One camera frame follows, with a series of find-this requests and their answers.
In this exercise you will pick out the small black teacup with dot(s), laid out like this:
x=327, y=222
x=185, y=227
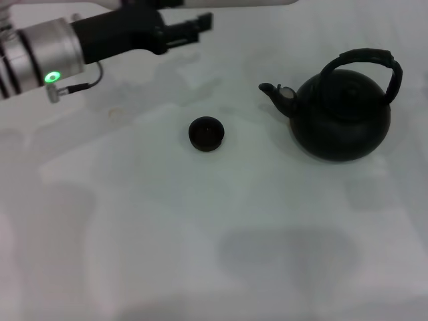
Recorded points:
x=205, y=135

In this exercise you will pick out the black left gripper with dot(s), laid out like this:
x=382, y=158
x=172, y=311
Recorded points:
x=113, y=33

